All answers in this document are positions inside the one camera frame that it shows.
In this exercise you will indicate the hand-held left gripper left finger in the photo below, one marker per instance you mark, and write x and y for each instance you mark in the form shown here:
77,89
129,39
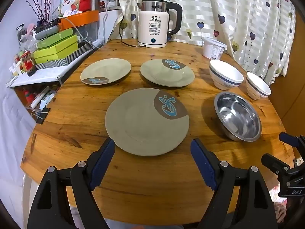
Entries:
104,159

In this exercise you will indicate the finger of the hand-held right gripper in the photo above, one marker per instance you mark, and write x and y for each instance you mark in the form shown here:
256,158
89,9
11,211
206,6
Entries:
271,163
289,138

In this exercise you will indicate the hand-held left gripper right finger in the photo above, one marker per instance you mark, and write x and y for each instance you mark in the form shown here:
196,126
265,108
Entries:
202,164

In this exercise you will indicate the grey plate with blue print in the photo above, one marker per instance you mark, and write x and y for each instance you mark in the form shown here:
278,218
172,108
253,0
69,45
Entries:
133,124
107,69
162,75

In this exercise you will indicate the stainless steel bowl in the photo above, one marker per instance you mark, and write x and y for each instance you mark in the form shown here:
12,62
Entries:
238,119

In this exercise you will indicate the white blue-striped ceramic bowl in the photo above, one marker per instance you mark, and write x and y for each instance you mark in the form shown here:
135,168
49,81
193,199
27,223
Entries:
226,81
257,90

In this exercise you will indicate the brown wooden panel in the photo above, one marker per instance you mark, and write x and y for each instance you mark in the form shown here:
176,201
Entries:
295,76

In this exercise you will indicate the small red bottle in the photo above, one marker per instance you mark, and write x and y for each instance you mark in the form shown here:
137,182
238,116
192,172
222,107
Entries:
29,96

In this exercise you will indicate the grey zigzag patterned box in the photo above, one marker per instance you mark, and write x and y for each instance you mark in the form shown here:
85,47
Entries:
71,58

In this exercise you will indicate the white shelf board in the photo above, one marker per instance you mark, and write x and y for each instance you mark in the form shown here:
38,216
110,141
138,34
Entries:
35,77

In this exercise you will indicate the lime green flat box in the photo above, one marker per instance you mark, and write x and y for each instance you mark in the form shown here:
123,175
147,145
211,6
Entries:
59,46
57,56

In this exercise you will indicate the white plastic tub with lid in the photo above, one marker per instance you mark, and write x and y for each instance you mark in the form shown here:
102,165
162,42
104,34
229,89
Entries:
213,49

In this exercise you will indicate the white kettle base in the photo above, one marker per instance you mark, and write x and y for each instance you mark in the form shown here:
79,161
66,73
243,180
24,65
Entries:
143,44

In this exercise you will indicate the red printed tin can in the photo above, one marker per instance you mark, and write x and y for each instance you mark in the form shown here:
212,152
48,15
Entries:
28,63

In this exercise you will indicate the dark green flat box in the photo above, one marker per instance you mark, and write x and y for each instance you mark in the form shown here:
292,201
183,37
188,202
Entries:
54,38

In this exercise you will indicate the grey oval case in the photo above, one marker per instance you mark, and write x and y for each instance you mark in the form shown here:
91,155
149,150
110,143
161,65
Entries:
47,32

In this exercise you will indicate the clear storage box orange lid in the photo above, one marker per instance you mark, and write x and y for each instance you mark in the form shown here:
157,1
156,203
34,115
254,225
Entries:
83,21

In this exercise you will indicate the clear plastic bag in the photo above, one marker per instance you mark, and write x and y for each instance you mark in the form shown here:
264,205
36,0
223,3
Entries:
27,41

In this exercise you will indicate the cream curtain with heart print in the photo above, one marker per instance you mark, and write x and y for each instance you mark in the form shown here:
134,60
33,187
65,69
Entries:
214,9

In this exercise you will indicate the dark glass jar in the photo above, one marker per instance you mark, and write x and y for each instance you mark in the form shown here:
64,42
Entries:
21,32

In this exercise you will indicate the purple decorative twigs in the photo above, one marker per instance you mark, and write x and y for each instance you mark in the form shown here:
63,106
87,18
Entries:
41,2

